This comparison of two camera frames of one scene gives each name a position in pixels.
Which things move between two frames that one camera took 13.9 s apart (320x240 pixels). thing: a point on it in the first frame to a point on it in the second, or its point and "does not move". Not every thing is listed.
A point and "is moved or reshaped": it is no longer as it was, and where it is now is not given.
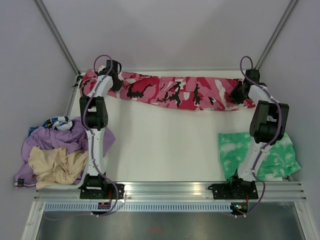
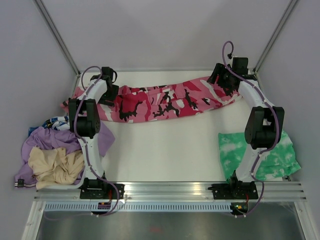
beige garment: x=54 y=167 does not move
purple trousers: x=73 y=140 does not move
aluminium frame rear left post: x=57 y=35 does not move
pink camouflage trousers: x=199 y=93 is moved or reshaped
